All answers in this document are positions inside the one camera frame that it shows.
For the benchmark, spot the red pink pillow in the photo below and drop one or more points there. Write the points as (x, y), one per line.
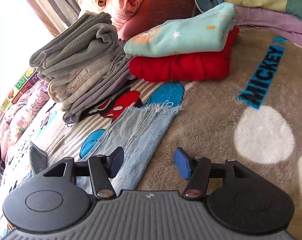
(132, 17)

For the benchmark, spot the light blue denim jeans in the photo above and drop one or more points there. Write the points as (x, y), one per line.
(139, 132)

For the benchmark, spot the alphabet foam mat strip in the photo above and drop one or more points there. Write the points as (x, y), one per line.
(27, 80)

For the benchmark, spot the Mickey plush bed blanket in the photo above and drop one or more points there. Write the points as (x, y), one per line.
(254, 116)

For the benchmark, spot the folded teal star blanket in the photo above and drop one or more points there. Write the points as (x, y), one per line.
(206, 32)

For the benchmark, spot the pink purple floral quilt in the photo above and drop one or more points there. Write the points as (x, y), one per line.
(19, 116)

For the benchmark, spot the purple folded sheet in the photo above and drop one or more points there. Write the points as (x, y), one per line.
(282, 24)

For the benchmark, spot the folded grey clothes stack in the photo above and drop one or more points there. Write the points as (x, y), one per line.
(83, 65)

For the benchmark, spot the folded red garment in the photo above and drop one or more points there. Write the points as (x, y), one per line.
(186, 67)

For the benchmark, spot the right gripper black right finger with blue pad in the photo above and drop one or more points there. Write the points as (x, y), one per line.
(197, 171)

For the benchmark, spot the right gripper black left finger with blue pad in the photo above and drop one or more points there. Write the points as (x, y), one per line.
(100, 169)

